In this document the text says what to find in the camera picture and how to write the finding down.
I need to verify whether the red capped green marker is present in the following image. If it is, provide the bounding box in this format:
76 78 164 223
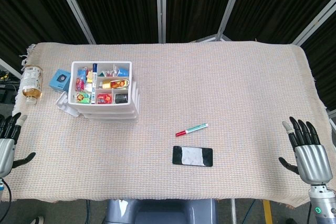
175 123 209 137

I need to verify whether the red printed packet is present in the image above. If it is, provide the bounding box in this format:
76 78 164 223
97 94 113 104

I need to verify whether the white plastic holder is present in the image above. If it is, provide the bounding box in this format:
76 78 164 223
55 91 80 118

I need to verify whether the small black box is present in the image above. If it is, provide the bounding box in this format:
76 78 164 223
114 93 130 104

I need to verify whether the blue capped white marker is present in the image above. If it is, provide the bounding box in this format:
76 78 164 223
91 62 99 104

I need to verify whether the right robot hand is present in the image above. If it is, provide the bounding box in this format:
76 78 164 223
278 116 330 184

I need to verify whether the small blue box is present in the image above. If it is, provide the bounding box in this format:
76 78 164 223
49 69 72 92

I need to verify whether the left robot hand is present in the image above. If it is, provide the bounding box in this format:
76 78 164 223
0 112 36 179

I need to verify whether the yellow post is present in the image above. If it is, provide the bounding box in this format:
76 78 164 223
263 200 272 224

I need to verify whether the grey robot torso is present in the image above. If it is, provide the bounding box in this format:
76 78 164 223
104 199 218 224

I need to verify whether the metal table leg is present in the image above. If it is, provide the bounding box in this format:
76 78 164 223
230 199 237 224

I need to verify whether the black folding screen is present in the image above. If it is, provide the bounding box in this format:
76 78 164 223
0 0 336 109

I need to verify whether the blue yellow packet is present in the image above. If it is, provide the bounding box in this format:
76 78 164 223
77 68 92 81

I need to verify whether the black smartphone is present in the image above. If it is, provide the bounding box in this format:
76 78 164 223
172 145 214 167

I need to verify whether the beige woven tablecloth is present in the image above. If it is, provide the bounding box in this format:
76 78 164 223
0 41 329 208

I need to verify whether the white drawer organizer box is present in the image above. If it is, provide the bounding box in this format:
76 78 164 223
67 60 141 124

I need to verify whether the amber tea bottle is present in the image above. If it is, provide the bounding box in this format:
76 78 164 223
21 64 44 106

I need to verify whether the lion print packet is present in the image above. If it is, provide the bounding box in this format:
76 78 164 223
76 92 93 103

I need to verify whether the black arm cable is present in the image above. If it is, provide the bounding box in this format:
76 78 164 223
0 178 13 202

